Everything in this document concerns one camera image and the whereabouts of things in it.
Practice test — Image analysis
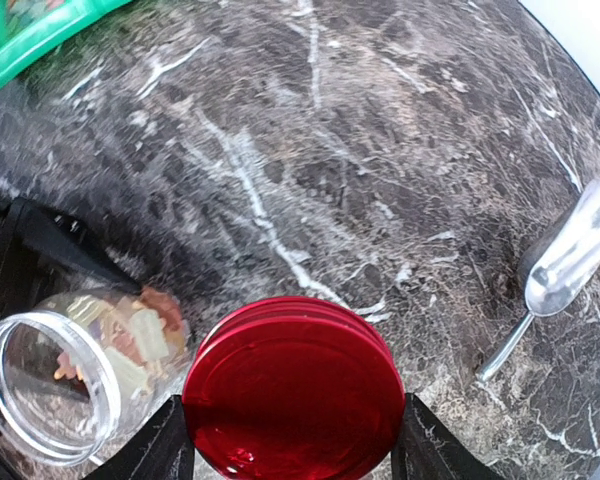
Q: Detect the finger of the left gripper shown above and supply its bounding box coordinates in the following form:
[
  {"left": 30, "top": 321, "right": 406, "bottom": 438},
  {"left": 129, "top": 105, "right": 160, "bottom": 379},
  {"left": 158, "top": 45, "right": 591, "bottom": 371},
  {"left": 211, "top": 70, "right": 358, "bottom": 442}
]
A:
[{"left": 0, "top": 197, "right": 140, "bottom": 319}]

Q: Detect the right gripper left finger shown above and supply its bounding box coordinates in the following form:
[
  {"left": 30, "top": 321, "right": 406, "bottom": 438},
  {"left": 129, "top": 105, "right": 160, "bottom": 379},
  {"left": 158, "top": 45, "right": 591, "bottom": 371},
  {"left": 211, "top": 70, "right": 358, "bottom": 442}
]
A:
[{"left": 85, "top": 395, "right": 195, "bottom": 480}]

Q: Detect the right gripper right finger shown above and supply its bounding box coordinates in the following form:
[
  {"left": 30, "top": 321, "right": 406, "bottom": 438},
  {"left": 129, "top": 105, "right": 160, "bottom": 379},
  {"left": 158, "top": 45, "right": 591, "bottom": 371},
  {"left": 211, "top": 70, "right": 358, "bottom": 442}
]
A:
[{"left": 391, "top": 393, "right": 503, "bottom": 480}]

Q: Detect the clear glass jar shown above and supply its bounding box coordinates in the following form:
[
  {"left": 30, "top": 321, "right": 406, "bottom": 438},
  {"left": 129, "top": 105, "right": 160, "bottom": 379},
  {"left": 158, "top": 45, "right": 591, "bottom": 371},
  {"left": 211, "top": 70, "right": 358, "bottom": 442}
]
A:
[{"left": 0, "top": 287, "right": 192, "bottom": 467}]

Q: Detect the red jar lid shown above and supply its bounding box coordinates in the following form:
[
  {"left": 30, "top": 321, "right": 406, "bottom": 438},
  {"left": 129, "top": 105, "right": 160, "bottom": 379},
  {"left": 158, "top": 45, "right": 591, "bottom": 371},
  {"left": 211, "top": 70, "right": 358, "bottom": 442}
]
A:
[{"left": 182, "top": 296, "right": 406, "bottom": 479}]

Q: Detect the green bin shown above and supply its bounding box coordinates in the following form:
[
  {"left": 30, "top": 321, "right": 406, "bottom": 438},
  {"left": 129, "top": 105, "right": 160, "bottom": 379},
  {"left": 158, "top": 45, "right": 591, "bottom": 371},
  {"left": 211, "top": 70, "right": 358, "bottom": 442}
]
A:
[{"left": 0, "top": 1, "right": 126, "bottom": 89}]

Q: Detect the metal scoop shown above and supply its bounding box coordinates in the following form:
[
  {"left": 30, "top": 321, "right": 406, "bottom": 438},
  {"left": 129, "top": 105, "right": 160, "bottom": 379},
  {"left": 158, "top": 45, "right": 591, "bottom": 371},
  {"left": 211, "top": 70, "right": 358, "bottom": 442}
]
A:
[{"left": 476, "top": 178, "right": 600, "bottom": 383}]

